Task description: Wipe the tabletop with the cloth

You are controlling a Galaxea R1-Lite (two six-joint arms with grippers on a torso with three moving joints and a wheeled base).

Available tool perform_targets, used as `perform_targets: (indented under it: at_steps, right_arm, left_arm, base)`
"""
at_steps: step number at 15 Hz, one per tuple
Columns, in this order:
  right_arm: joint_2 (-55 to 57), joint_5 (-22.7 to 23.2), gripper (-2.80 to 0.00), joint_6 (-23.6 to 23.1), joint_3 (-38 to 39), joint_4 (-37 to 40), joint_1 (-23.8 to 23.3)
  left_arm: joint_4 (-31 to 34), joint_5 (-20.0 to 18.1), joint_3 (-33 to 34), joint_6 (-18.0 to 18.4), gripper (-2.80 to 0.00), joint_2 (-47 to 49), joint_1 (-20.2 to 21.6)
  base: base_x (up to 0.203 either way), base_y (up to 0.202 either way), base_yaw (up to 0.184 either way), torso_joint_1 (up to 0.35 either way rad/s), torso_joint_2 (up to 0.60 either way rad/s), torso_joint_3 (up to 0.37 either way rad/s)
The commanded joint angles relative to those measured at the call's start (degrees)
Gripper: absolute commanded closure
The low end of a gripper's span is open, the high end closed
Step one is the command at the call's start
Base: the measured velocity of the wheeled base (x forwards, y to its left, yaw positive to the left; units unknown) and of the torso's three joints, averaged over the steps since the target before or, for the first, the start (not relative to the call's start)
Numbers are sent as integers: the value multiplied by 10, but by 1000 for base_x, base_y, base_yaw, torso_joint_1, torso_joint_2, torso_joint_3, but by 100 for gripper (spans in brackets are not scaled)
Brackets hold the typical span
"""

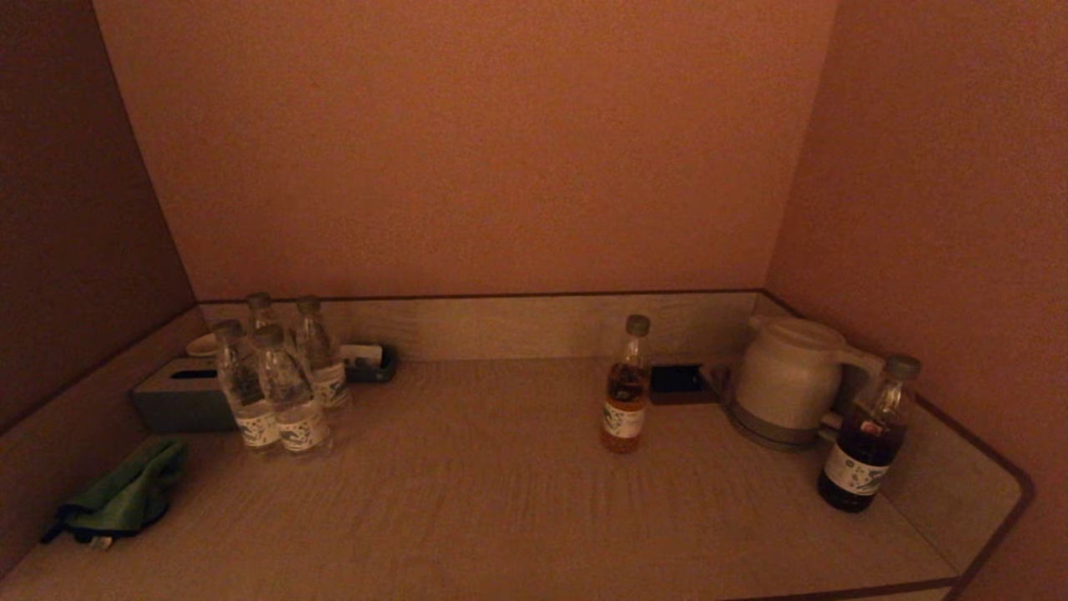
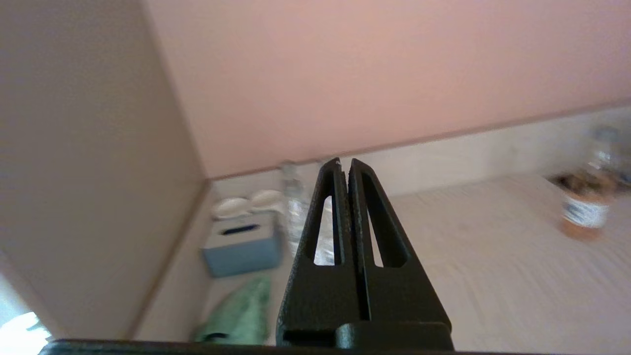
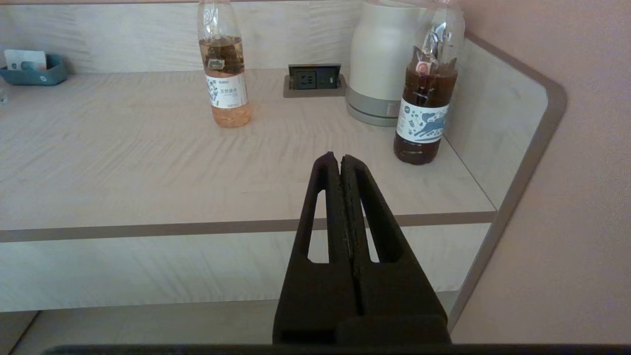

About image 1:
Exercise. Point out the green microfibre cloth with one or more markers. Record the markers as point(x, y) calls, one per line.
point(125, 501)

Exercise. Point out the orange tea bottle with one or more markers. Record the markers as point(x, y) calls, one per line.
point(626, 401)

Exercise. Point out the small black tray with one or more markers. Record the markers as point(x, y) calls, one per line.
point(380, 372)

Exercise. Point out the clear water bottle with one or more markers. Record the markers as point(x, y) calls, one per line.
point(242, 392)
point(261, 315)
point(321, 359)
point(296, 409)

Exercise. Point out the white electric kettle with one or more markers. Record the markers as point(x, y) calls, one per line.
point(784, 376)

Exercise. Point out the grey kettle base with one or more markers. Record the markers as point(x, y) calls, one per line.
point(768, 438)

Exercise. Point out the small white dish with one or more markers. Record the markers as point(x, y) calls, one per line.
point(202, 345)

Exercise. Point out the dark tea bottle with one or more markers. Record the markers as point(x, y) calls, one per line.
point(863, 451)

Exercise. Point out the grey tissue box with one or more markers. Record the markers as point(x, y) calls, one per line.
point(179, 401)

